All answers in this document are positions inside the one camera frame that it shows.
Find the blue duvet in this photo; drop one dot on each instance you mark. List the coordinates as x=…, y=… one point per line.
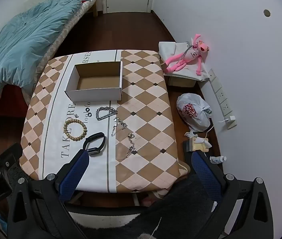
x=26, y=42

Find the white plastic bag red print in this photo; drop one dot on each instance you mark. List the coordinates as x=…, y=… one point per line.
x=195, y=122

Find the white cardboard box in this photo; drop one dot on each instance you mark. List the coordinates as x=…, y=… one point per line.
x=93, y=95

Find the pink plush toy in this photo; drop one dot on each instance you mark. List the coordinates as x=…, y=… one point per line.
x=202, y=47

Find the wooden bed frame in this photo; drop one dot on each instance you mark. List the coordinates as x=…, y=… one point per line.
x=94, y=8

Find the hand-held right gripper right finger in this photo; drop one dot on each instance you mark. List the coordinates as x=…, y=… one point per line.
x=205, y=176

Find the black smart band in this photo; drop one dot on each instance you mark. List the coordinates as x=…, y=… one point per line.
x=96, y=135

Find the patterned bed mattress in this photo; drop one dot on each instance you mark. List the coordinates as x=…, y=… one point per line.
x=63, y=33

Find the round wall hole cover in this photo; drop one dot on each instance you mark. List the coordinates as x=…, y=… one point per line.
x=266, y=13

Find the white charger plug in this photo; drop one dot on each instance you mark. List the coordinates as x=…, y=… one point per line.
x=230, y=118

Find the pale yellow object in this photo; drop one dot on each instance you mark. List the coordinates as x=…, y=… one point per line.
x=198, y=145

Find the white power strip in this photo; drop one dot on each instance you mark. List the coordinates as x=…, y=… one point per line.
x=222, y=97

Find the black fuzzy pants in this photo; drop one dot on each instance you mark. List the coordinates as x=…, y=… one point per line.
x=180, y=216

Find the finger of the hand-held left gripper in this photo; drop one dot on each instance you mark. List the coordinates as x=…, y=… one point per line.
x=6, y=154

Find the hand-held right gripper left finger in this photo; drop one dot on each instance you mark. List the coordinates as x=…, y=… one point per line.
x=74, y=174

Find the small white tube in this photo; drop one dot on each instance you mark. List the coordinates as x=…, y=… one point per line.
x=217, y=159

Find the tissue box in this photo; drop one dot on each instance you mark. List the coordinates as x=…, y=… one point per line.
x=189, y=134

